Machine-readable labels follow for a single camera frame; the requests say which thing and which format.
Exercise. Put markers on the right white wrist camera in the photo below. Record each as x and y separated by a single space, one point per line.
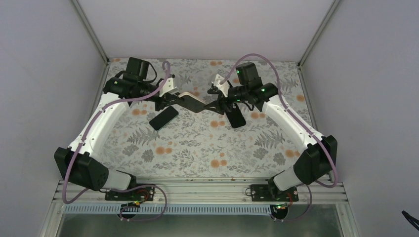
219 86

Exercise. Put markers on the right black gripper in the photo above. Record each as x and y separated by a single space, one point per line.
219 103

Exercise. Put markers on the phone with beige case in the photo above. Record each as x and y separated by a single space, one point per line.
191 102

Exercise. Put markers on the black object at edge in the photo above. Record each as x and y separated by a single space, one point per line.
412 220

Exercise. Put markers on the floral patterned table mat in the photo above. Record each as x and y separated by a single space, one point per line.
204 144

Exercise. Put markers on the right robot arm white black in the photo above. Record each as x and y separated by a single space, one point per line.
317 152

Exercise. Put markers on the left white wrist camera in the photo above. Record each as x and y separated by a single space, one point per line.
170 86

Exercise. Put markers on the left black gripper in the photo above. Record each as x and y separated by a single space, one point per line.
166 100

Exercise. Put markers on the black phone case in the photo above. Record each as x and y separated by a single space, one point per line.
236 118

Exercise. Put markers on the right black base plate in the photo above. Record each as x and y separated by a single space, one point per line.
261 193

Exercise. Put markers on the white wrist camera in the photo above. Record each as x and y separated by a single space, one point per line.
219 86
170 86

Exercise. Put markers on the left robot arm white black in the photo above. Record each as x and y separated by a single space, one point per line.
78 163

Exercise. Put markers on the aluminium mounting rail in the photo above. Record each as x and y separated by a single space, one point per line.
228 191

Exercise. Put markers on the white slotted cable duct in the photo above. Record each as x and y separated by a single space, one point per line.
175 209

